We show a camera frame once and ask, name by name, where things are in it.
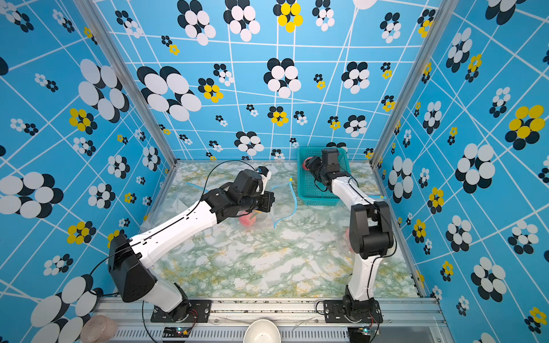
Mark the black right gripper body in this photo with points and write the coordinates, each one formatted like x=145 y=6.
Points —
x=319 y=172

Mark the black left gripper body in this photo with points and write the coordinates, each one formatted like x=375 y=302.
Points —
x=260 y=201

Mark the clear zip-top bag blue zipper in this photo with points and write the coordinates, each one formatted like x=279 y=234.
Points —
x=371 y=230

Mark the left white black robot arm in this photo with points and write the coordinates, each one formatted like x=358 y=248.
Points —
x=131 y=260

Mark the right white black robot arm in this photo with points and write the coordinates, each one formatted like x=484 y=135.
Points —
x=359 y=302

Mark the teal plastic basket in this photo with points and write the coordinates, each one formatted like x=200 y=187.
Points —
x=312 y=191

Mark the white bowl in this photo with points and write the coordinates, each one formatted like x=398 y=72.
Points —
x=262 y=331

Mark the pink translucent object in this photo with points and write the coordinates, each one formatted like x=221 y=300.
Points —
x=98 y=329

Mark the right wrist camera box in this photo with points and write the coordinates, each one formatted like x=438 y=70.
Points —
x=330 y=158

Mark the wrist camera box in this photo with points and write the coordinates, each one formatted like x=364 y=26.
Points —
x=330 y=158
x=251 y=182

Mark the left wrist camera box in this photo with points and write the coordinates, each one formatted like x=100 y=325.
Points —
x=251 y=182

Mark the aluminium front rail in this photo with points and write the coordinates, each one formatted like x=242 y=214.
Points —
x=297 y=320

